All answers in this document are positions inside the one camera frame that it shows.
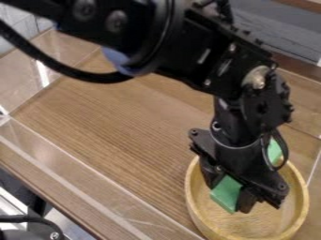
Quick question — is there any black cable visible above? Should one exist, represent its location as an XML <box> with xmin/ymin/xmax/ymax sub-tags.
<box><xmin>0</xmin><ymin>214</ymin><xmax>66</xmax><ymax>240</ymax></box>

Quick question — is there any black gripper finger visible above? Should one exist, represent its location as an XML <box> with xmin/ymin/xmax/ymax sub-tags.
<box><xmin>235</xmin><ymin>187</ymin><xmax>260</xmax><ymax>214</ymax></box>
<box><xmin>199</xmin><ymin>156</ymin><xmax>225</xmax><ymax>189</ymax></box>

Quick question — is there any black metal mount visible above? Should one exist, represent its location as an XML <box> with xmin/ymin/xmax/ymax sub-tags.
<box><xmin>0</xmin><ymin>168</ymin><xmax>89</xmax><ymax>240</ymax></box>

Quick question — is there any green rectangular block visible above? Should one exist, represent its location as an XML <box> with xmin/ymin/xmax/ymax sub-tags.
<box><xmin>209</xmin><ymin>140</ymin><xmax>282</xmax><ymax>214</ymax></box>

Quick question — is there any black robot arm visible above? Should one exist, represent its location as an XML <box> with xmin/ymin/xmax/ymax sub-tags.
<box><xmin>0</xmin><ymin>0</ymin><xmax>292</xmax><ymax>213</ymax></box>

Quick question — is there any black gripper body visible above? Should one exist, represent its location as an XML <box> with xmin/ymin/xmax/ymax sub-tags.
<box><xmin>188</xmin><ymin>128</ymin><xmax>290</xmax><ymax>209</ymax></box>

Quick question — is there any brown wooden bowl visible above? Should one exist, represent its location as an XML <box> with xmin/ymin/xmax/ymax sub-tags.
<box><xmin>184</xmin><ymin>157</ymin><xmax>310</xmax><ymax>240</ymax></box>

